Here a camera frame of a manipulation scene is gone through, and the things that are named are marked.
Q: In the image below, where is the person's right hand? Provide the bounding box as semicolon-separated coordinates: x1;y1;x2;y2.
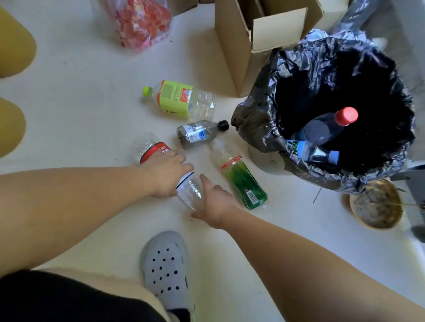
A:
191;174;241;230

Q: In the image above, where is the person's left hand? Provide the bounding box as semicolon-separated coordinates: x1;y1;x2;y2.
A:
146;151;195;199

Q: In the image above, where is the clear unlabelled plastic bottle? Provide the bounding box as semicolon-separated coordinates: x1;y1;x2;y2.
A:
175;171;205;212

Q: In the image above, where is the person's right forearm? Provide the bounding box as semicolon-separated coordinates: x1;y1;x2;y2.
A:
220;206;425;322

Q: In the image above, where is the person's left forearm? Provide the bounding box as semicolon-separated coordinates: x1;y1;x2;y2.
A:
0;165;153;280

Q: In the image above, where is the red label clear plastic bottle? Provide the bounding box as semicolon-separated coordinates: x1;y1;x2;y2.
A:
131;133;172;166

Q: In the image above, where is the green label plastic bottle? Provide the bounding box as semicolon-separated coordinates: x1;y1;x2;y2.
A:
209;139;269;211

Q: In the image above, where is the grey perforated clog shoe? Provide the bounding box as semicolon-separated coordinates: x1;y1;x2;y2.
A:
140;231;195;313

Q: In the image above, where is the grey label black cap bottle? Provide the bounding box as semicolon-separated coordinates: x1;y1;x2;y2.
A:
176;119;230;150

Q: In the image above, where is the grey trash bin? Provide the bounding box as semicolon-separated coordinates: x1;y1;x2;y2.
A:
247;145;289;175

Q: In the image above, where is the yellow-green label plastic bottle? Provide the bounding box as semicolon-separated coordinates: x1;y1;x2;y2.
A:
142;80;216;121

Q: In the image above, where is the black trash bin liner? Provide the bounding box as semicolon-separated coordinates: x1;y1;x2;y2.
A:
230;29;416;194

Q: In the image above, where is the blue label plastic bottle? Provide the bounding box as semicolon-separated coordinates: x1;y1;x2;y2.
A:
286;139;341;165

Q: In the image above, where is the person's leg in black shorts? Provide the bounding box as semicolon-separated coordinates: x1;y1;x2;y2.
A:
0;268;192;322

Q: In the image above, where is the dark red cap bottle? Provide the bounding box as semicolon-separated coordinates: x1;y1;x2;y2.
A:
292;106;359;147

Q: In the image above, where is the open cardboard box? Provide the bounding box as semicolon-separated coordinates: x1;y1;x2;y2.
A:
214;0;350;99

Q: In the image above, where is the red patterned plastic bag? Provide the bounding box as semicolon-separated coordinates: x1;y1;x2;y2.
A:
91;0;174;51

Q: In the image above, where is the yellow cushion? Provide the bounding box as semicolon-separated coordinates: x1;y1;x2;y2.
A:
0;6;37;79
0;97;27;159

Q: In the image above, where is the golden round bowl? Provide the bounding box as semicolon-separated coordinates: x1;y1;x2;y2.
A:
349;178;404;231

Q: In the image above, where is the black plastic bag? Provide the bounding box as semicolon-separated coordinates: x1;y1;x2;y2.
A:
331;0;377;34

